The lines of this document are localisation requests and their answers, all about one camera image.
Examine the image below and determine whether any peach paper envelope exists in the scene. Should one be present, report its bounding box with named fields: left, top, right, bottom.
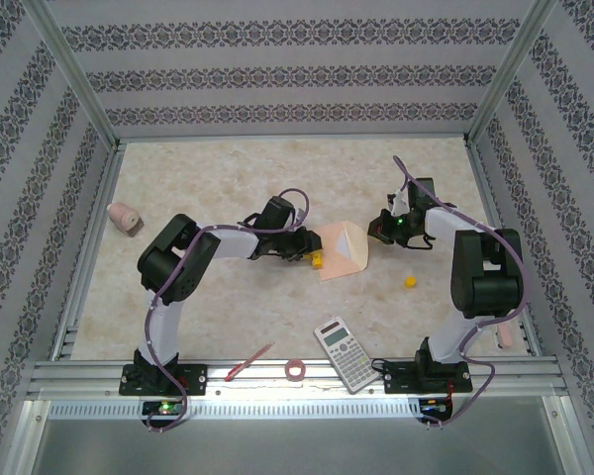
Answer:
left=317, top=220, right=370, bottom=283

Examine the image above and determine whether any white scientific calculator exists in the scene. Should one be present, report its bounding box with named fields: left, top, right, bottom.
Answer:
left=313, top=316, right=381, bottom=396

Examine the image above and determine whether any red pen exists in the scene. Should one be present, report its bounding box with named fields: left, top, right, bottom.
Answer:
left=224, top=340, right=276, bottom=382

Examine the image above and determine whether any pink pencil sharpener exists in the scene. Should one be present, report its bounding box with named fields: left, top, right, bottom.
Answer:
left=106, top=201, right=144, bottom=238

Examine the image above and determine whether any grey metal lower panel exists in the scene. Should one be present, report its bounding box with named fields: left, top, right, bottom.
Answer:
left=29, top=420, right=570, bottom=475

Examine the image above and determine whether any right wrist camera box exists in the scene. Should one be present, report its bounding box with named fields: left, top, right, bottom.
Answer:
left=387, top=190, right=410, bottom=215

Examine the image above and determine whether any aluminium back frame rail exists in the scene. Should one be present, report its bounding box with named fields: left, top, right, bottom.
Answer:
left=118, top=131, right=469, bottom=144

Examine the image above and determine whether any aluminium frame rail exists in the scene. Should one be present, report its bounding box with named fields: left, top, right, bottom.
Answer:
left=27, top=358, right=568, bottom=397
left=118, top=131, right=469, bottom=144

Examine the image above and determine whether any right aluminium side rail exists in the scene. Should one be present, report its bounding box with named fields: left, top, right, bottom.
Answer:
left=464, top=141, right=544, bottom=356

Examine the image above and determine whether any aluminium side rail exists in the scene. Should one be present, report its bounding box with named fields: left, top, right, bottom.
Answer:
left=52, top=141, right=126, bottom=361
left=464, top=141, right=544, bottom=356

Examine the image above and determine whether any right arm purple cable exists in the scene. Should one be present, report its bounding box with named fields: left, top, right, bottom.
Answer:
left=392, top=155, right=529, bottom=431

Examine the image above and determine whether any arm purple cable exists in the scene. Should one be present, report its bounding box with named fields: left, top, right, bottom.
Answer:
left=392, top=155, right=529, bottom=431
left=146, top=187, right=312, bottom=434

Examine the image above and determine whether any aluminium front frame rail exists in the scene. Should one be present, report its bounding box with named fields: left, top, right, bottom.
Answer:
left=27, top=358, right=568, bottom=397

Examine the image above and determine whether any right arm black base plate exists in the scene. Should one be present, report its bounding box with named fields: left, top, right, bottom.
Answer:
left=383, top=359, right=474, bottom=396

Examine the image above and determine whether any slotted white cable duct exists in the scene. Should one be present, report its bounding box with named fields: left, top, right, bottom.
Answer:
left=47, top=399, right=422, bottom=420

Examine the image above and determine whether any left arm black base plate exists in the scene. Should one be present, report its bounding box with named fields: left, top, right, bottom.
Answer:
left=118, top=363, right=209, bottom=397

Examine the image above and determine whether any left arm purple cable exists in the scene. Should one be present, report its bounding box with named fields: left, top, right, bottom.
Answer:
left=146, top=187, right=312, bottom=434

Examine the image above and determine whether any left aluminium side rail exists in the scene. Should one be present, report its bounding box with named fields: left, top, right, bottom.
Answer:
left=52, top=141, right=126, bottom=361

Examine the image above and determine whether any right aluminium corner post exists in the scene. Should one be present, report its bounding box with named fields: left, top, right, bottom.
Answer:
left=463, top=0, right=559, bottom=145

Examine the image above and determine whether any aluminium corner post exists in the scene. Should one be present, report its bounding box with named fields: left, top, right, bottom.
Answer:
left=463, top=0, right=559, bottom=145
left=22, top=0, right=125, bottom=149

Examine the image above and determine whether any left aluminium corner post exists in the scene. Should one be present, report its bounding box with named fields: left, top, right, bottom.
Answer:
left=22, top=0, right=125, bottom=149

